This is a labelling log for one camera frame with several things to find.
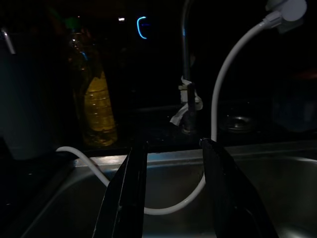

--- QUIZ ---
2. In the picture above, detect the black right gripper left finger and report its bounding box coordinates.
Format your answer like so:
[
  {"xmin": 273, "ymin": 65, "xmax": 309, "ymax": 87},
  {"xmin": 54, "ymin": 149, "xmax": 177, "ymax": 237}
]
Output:
[{"xmin": 92, "ymin": 140, "xmax": 149, "ymax": 238}]

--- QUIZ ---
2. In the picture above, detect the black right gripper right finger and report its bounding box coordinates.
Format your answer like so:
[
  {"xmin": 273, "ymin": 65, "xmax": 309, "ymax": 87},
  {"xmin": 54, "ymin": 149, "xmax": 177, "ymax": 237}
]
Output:
[{"xmin": 200, "ymin": 137, "xmax": 280, "ymax": 238}]

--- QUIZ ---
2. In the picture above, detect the stainless steel sink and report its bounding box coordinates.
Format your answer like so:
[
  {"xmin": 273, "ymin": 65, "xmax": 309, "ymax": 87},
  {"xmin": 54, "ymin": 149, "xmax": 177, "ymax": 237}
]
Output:
[{"xmin": 21, "ymin": 141, "xmax": 317, "ymax": 238}]

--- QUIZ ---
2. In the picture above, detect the yellow oil bottle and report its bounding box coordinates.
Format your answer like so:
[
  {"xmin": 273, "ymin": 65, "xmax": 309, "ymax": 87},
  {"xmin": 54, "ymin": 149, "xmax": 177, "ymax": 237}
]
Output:
[{"xmin": 65, "ymin": 17, "xmax": 118, "ymax": 147}]

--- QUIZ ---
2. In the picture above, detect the white cloth strip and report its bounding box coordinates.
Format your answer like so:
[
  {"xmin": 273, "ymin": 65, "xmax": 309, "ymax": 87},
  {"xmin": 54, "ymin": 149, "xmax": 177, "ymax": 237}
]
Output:
[{"xmin": 169, "ymin": 75, "xmax": 204, "ymax": 126}]

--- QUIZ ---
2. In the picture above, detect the chrome faucet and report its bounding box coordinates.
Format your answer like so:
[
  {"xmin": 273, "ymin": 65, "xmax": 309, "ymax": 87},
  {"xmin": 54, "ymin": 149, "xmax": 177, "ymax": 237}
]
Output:
[{"xmin": 179, "ymin": 0, "xmax": 199, "ymax": 134}]

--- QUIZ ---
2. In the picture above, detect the blue glowing indicator light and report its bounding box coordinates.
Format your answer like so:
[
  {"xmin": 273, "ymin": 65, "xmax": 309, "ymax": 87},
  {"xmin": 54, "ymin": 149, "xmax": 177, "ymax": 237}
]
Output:
[{"xmin": 136, "ymin": 16, "xmax": 148, "ymax": 40}]

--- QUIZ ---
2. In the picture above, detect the metal drain strainer ring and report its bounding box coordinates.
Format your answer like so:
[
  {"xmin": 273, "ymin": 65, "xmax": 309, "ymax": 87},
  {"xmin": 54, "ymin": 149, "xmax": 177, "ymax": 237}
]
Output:
[{"xmin": 219, "ymin": 115, "xmax": 256, "ymax": 133}]

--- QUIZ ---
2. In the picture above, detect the white flexible hose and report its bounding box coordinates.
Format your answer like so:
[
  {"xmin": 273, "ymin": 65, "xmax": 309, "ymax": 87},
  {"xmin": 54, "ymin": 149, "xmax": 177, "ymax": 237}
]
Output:
[{"xmin": 55, "ymin": 11, "xmax": 283, "ymax": 216}]

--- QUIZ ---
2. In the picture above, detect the white hose sprayer head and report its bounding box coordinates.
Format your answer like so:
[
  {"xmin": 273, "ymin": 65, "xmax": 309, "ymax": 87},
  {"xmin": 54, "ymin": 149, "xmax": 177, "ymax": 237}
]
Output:
[{"xmin": 265, "ymin": 0, "xmax": 308, "ymax": 34}]

